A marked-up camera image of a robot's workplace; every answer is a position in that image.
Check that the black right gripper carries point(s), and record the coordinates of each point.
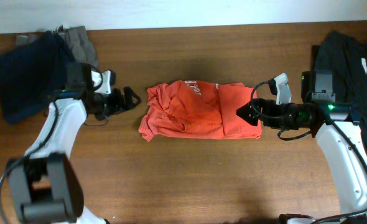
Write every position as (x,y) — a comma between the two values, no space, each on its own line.
(269,104)

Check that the black garment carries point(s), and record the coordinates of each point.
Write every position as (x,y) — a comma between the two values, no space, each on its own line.
(346,58)

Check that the red orange t-shirt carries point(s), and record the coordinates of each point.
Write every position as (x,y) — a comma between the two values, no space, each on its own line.
(195,109)

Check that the folded grey garment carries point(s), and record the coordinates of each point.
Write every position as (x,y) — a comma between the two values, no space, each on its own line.
(81,46)

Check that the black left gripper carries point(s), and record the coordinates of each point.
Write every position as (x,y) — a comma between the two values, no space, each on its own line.
(118,104)

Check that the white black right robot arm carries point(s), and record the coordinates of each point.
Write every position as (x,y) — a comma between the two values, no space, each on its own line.
(336,130)

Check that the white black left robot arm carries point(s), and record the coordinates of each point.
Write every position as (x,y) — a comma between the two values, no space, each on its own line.
(42,183)

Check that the folded navy blue garment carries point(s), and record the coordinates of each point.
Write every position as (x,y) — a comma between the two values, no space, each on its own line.
(30,73)

